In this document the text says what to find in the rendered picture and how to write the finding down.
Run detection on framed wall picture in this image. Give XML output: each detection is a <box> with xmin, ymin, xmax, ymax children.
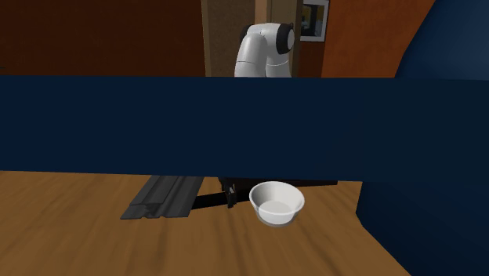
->
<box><xmin>299</xmin><ymin>0</ymin><xmax>331</xmax><ymax>42</ymax></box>

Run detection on dark grey ridged flat object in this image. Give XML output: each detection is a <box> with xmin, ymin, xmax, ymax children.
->
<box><xmin>119</xmin><ymin>175</ymin><xmax>205</xmax><ymax>221</ymax></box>

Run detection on white bowl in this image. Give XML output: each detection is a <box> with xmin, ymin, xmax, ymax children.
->
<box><xmin>248</xmin><ymin>180</ymin><xmax>306</xmax><ymax>228</ymax></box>

